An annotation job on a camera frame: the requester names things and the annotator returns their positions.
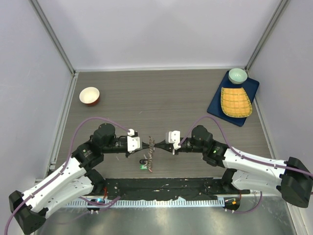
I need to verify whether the large silver keyring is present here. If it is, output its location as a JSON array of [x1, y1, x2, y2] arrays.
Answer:
[[145, 136, 155, 173]]

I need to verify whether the black key tag with key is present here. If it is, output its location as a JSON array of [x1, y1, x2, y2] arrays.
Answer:
[[139, 159, 148, 165]]

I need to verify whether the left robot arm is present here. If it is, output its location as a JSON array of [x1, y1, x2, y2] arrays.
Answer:
[[9, 122, 148, 235]]

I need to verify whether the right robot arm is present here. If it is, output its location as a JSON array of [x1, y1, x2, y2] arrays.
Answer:
[[155, 125, 313, 208]]

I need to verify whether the red bowl white inside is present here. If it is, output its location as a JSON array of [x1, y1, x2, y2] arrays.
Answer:
[[79, 87, 100, 106]]

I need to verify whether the yellow woven bamboo plate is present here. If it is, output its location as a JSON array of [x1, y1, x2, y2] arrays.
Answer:
[[221, 87, 252, 118]]

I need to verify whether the light green bowl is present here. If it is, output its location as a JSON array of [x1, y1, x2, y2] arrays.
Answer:
[[228, 68, 248, 84]]

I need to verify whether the blue tray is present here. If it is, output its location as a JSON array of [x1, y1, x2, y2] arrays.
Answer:
[[207, 72, 259, 127]]

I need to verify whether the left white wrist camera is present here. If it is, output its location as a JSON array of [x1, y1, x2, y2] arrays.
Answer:
[[127, 129, 142, 154]]

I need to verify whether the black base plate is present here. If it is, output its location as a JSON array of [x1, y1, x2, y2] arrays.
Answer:
[[105, 177, 250, 201]]

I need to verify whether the white slotted cable duct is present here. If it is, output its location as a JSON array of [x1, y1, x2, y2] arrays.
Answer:
[[66, 198, 225, 209]]

